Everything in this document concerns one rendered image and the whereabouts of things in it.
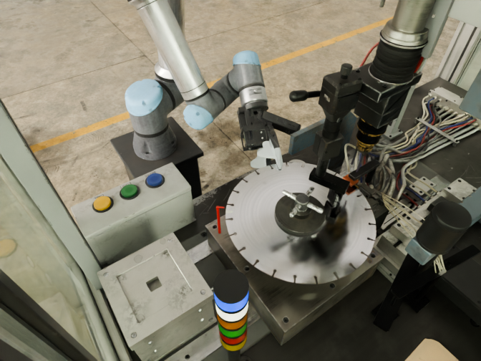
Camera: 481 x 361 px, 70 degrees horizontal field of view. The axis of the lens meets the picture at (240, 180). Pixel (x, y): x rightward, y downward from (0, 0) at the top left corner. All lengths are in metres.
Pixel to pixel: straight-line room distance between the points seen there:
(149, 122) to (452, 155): 1.03
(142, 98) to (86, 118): 1.74
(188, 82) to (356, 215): 0.53
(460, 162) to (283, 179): 0.72
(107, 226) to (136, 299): 0.20
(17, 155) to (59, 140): 2.11
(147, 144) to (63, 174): 1.30
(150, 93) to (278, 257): 0.65
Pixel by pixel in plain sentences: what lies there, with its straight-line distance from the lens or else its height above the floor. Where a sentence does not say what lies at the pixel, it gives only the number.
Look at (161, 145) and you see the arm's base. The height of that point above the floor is 0.80.
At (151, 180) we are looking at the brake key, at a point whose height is 0.91.
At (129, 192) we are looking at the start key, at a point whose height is 0.91.
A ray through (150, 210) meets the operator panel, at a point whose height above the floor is 0.88.
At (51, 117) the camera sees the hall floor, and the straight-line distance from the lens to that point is 2.94.
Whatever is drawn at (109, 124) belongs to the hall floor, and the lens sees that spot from 2.69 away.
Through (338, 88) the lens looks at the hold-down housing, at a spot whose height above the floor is 1.25.
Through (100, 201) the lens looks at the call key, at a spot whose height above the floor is 0.91.
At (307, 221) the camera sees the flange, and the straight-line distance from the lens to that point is 0.76.
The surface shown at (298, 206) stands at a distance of 0.73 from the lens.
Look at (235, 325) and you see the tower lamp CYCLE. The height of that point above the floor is 1.08.
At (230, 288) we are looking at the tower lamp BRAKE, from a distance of 0.45.
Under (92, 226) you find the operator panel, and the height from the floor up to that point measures 0.90.
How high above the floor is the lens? 1.57
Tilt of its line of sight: 48 degrees down
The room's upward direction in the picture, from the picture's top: straight up
